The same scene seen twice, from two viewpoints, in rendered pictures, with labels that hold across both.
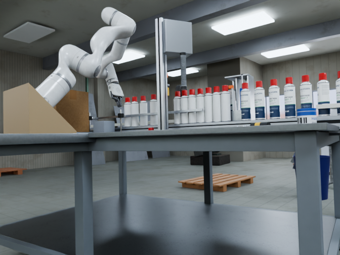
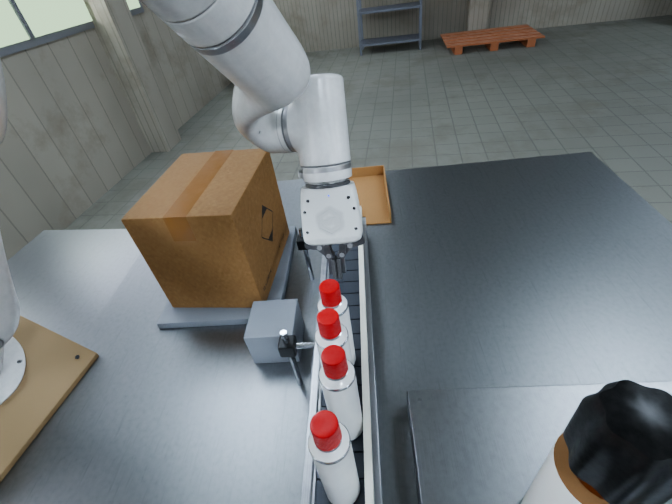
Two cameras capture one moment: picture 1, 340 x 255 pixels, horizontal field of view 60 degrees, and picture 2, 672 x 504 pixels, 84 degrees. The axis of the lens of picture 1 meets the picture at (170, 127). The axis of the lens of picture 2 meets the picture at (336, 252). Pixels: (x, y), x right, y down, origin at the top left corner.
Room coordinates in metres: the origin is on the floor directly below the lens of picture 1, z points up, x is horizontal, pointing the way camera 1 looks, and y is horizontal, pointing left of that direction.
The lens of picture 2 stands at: (1.87, -0.10, 1.50)
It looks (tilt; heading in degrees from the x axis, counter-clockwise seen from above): 39 degrees down; 65
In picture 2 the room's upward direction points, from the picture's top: 9 degrees counter-clockwise
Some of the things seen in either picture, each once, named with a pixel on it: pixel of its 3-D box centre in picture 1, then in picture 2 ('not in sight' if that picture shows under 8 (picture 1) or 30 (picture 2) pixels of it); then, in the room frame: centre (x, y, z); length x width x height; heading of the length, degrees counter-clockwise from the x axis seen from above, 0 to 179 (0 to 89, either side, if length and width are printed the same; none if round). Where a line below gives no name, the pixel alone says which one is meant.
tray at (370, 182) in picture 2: not in sight; (348, 195); (2.39, 0.84, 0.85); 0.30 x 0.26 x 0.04; 57
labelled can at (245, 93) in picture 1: (245, 101); not in sight; (1.59, -0.41, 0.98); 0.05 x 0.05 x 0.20
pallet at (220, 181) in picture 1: (218, 181); not in sight; (4.87, -0.77, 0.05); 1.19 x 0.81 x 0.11; 137
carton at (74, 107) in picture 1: (59, 113); (221, 226); (1.96, 0.73, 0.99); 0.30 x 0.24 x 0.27; 53
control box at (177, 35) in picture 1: (175, 39); not in sight; (1.72, -0.05, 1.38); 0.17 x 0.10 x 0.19; 112
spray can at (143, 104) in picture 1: (143, 111); (341, 394); (1.97, 0.17, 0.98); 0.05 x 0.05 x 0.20
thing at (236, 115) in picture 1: (239, 99); not in sight; (1.70, -0.41, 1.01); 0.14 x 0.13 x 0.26; 57
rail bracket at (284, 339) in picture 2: (123, 122); (303, 358); (1.96, 0.31, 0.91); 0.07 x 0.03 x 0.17; 147
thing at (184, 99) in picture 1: (184, 107); not in sight; (1.78, -0.09, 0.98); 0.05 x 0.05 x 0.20
